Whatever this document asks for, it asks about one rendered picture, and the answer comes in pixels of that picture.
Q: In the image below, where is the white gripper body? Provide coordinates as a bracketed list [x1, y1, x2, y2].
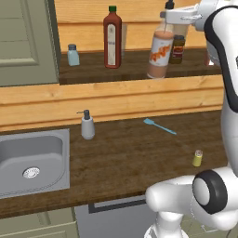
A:
[159, 5, 197, 26]

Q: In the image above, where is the orange label condiment bottle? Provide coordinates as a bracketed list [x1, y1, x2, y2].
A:
[146, 0, 177, 80]

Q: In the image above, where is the red sauce bottle green cap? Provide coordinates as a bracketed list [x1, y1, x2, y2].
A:
[102, 5, 124, 70]

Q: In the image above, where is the pale blue shaker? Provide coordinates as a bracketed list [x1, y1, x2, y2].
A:
[67, 44, 81, 67]

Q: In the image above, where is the yellow shaker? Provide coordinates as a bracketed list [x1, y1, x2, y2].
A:
[192, 149, 205, 168]

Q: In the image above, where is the dark jar red label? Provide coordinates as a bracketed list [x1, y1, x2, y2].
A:
[168, 34, 187, 65]

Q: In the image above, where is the light blue spatula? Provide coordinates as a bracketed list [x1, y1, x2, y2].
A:
[142, 117, 178, 137]

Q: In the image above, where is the grey soap dispenser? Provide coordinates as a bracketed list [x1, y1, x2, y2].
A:
[76, 109, 97, 141]

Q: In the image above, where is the grey steel sink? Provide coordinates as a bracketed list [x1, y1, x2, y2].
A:
[0, 127, 72, 200]

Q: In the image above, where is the grey dishwasher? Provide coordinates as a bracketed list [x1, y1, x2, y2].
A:
[73, 194, 160, 238]

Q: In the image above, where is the grey-green base cupboard door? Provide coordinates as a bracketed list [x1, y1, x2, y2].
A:
[0, 206, 80, 238]

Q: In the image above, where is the wooden wall cabinet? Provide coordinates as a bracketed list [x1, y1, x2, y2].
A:
[53, 0, 225, 86]

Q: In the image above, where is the grey-green wall cabinet door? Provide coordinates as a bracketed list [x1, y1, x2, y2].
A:
[0, 0, 61, 88]

